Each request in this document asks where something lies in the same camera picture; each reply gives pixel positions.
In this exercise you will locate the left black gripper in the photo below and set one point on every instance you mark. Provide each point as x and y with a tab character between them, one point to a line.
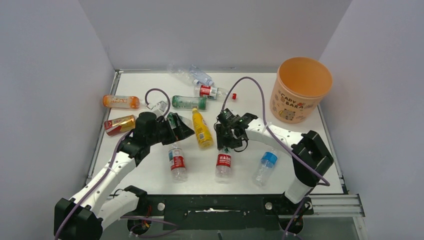
181	132

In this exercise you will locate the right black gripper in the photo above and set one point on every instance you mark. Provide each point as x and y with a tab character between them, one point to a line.
224	141

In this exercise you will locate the red white label bottle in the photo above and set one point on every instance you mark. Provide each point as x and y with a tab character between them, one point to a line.
177	164

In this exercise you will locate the yellow juice bottle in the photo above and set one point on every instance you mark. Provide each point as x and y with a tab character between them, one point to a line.
201	129

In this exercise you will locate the red label water bottle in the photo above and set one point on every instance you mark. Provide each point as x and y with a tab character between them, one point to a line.
223	168

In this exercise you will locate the dark green label bottle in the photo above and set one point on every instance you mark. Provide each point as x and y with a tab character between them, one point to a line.
159	109

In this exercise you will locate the blue label water bottle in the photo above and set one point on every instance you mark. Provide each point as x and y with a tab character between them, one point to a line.
265	167

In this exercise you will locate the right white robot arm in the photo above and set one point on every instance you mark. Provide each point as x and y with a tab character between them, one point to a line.
311	158

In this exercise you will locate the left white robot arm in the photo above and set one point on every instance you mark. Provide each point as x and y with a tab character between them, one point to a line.
89	212

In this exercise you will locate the orange cartoon plastic bin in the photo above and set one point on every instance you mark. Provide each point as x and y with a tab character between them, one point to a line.
301	83

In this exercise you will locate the red cap clear bottle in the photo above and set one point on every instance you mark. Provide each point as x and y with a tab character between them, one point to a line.
213	93

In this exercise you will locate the orange drink bottle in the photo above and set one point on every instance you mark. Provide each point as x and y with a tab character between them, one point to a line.
122	102

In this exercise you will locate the crushed clear bottle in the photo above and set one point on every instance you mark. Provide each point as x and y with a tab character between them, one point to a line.
182	75

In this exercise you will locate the blue pattern clear bottle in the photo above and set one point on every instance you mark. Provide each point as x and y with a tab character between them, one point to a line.
201	76

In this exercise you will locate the red gold drink bottle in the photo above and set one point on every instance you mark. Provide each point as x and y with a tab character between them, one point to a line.
119	125

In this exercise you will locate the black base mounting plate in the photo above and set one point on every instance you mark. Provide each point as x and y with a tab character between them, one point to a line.
270	212

